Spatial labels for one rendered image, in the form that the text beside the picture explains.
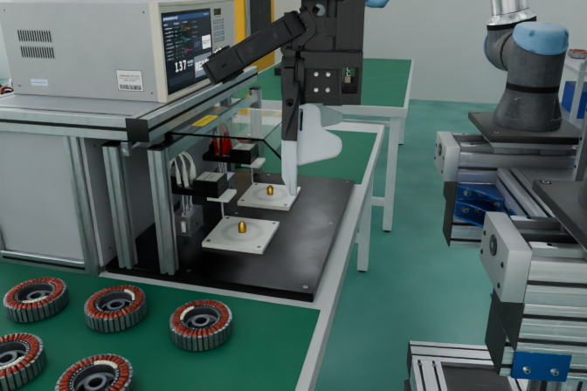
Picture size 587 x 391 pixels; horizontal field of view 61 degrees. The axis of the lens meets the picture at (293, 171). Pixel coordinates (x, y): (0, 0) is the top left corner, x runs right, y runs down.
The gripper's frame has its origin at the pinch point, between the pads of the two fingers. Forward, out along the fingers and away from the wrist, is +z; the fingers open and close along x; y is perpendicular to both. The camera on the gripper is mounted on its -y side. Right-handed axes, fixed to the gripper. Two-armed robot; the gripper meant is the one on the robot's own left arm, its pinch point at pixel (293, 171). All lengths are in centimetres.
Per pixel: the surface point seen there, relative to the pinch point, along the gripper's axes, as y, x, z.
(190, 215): -31, 54, 33
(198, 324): -19.2, 19.3, 37.5
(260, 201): -17, 73, 37
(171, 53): -32, 52, -6
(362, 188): 12, 93, 40
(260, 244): -13, 48, 37
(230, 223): -22, 58, 37
